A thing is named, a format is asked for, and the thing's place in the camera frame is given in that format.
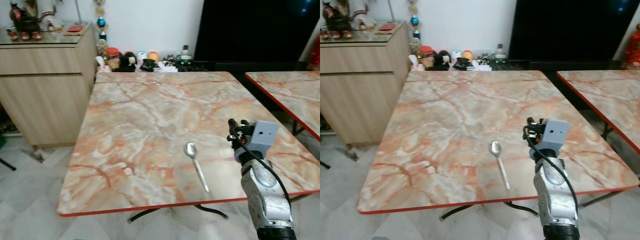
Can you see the silver metal spoon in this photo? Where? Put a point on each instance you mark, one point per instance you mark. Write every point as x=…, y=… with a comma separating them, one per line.
x=196, y=166
x=500, y=164

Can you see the low black television console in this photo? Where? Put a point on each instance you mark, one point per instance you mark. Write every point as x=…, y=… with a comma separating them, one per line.
x=550, y=64
x=235, y=66

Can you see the marble top folding table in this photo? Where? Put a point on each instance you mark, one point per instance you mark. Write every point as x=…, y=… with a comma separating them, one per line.
x=610, y=95
x=150, y=125
x=450, y=125
x=295, y=92

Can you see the clear bottle dark cap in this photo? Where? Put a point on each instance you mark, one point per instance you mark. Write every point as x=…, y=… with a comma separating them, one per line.
x=500, y=52
x=185, y=54

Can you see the orange headed doll black hat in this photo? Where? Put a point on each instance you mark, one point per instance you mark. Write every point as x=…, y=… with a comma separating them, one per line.
x=151, y=61
x=465, y=59

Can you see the black television screen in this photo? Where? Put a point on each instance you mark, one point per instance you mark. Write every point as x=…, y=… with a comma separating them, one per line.
x=565, y=30
x=250, y=30

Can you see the red ornament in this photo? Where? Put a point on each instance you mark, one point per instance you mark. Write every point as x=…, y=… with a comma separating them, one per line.
x=315, y=55
x=633, y=47

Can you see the black plush toy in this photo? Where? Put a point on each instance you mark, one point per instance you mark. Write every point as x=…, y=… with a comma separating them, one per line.
x=442, y=60
x=128, y=61

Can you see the light wooden cabinet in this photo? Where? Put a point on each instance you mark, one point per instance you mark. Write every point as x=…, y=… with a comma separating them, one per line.
x=45, y=90
x=360, y=90

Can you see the jar with red lid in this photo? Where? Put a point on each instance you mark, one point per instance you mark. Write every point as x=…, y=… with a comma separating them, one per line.
x=113, y=57
x=426, y=56

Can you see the white rabbit figure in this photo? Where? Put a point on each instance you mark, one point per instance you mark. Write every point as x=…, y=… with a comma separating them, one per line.
x=414, y=62
x=100, y=64

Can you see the dark warrior statue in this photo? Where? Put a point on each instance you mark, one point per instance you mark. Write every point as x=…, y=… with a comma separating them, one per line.
x=337, y=21
x=25, y=22

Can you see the gold and blue trophy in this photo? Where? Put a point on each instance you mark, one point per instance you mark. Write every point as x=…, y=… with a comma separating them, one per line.
x=101, y=24
x=414, y=22

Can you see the white figurine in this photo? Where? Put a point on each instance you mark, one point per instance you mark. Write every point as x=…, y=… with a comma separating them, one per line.
x=52, y=20
x=366, y=19

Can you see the flat red box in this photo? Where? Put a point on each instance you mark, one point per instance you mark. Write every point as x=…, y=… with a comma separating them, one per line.
x=387, y=27
x=74, y=29

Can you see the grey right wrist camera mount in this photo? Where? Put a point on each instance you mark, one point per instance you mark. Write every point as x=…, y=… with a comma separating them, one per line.
x=556, y=132
x=264, y=135

